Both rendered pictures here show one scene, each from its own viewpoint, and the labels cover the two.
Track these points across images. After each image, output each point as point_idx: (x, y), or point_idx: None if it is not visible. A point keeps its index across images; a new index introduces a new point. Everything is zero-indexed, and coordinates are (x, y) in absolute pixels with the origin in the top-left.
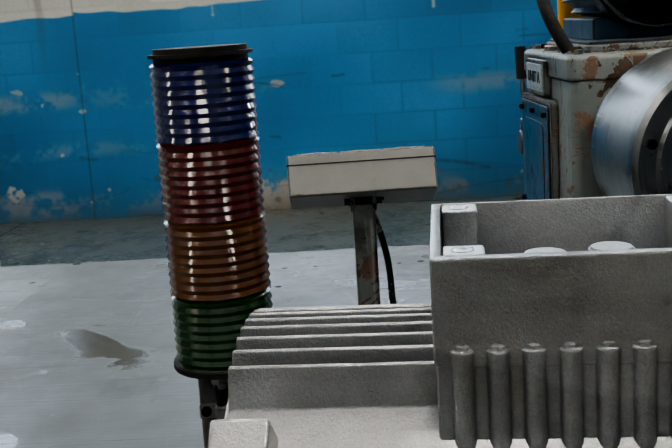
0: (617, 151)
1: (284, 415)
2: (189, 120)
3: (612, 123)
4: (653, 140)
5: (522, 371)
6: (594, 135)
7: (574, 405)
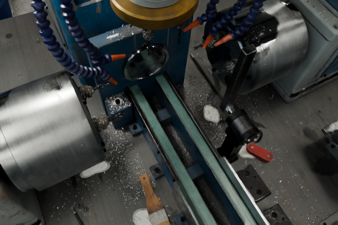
0: (81, 164)
1: None
2: None
3: (60, 166)
4: (103, 142)
5: None
6: (37, 183)
7: None
